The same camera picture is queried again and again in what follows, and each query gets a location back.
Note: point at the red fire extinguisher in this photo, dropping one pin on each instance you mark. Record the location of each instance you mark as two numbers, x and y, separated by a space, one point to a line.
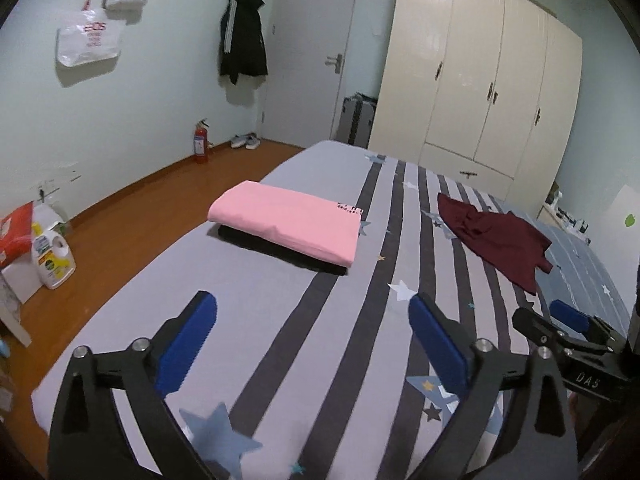
201 145

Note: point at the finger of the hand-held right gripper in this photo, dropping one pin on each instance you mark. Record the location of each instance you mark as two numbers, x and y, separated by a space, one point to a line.
535 327
570 315

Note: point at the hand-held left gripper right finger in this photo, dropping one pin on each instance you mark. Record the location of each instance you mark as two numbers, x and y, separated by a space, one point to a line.
440 345

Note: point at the cream wardrobe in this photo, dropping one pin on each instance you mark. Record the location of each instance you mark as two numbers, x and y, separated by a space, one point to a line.
465 85

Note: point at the black hanging jacket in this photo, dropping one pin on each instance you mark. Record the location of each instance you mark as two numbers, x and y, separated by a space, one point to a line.
242 40

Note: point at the white red-printed plastic bag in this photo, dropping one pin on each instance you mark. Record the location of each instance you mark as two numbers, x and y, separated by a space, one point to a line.
90 40

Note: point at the white detergent bottle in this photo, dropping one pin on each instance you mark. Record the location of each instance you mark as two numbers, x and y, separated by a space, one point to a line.
52 262

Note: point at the maroon shirt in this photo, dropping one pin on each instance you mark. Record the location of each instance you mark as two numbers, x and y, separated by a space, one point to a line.
495 240

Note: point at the white sneaker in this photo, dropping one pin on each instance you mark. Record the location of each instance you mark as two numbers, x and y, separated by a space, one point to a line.
238 141
253 142

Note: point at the bed with striped sheet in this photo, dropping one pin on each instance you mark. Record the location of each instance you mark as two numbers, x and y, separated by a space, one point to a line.
300 320

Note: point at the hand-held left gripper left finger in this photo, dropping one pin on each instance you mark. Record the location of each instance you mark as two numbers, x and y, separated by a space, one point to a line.
185 340

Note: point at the white cardboard box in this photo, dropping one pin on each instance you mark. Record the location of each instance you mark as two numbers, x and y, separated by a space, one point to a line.
22 282

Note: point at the pink printed sweatshirt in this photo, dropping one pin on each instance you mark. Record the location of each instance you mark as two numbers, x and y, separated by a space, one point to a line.
285 220

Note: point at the red cardboard box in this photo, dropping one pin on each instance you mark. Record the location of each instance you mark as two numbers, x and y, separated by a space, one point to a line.
15 232

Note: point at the white panel green sticker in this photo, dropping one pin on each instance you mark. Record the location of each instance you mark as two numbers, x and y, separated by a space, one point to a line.
615 230

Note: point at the white door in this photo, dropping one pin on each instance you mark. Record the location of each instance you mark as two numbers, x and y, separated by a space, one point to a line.
310 60

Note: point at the silver suitcase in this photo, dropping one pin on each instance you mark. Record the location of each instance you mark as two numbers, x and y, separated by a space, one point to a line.
355 120

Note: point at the white bedside table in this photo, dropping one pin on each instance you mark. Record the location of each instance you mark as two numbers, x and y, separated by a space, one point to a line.
555 220

